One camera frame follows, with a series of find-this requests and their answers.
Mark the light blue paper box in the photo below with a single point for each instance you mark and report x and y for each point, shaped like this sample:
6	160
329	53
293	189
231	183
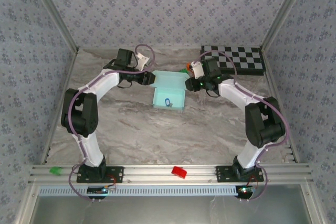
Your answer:
169	81

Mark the blue key tag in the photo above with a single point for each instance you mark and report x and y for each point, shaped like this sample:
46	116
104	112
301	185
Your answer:
167	102

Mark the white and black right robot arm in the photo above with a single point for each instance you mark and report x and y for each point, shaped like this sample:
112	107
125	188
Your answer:
265	124

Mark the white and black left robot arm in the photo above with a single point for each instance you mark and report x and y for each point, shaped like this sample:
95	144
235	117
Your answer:
81	116

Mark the small green toy block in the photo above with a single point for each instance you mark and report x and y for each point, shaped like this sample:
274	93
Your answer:
184	70

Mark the black and grey checkerboard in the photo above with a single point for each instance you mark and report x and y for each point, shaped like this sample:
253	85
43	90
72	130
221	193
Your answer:
249	60

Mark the red plastic block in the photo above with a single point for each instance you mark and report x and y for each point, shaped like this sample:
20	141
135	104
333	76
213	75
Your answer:
179	172

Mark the green plastic block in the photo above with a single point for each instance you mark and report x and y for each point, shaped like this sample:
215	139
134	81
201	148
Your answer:
56	170

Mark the grey metal panel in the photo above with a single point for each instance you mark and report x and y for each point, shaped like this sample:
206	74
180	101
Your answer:
168	211

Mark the aluminium table end rail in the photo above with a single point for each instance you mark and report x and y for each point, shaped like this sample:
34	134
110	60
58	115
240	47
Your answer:
105	47

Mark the aluminium table side rail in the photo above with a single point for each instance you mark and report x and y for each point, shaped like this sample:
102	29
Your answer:
273	82
68	77

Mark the aluminium frame post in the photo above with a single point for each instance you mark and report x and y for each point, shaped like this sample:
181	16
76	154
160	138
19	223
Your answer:
53	11
286	11

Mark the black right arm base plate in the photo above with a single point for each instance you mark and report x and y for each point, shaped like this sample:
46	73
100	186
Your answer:
223	172

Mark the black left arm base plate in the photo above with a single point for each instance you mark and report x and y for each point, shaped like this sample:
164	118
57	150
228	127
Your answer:
115	174

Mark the wide aluminium mounting rail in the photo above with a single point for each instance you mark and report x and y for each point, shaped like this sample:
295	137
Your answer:
147	175

